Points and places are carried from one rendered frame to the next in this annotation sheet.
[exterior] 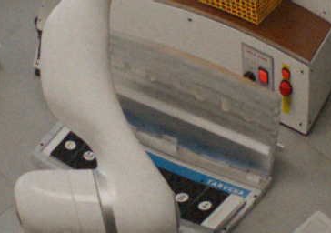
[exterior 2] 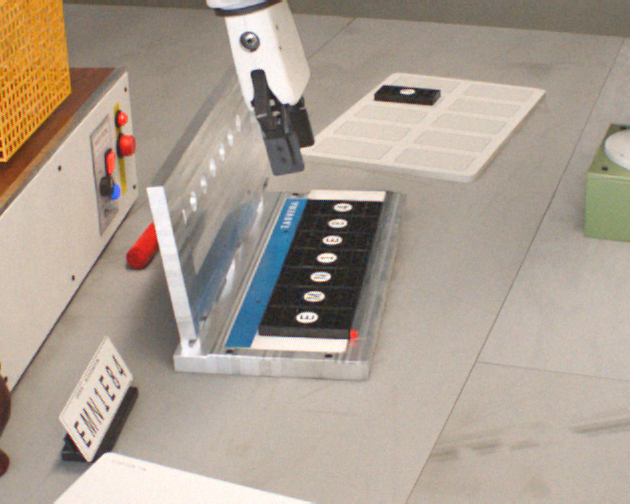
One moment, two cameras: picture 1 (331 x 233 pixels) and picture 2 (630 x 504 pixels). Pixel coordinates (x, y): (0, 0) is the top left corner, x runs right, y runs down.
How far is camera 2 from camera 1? 2.51 m
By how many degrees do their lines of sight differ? 91
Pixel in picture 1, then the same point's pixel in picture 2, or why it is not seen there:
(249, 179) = (264, 204)
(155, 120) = (229, 235)
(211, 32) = (72, 163)
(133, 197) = not seen: outside the picture
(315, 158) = not seen: hidden behind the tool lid
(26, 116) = (248, 427)
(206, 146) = (247, 207)
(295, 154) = not seen: hidden behind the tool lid
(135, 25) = (27, 269)
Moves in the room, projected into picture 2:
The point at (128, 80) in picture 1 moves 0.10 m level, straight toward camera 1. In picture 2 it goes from (199, 221) to (280, 201)
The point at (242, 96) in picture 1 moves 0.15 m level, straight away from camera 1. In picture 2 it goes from (231, 103) to (114, 123)
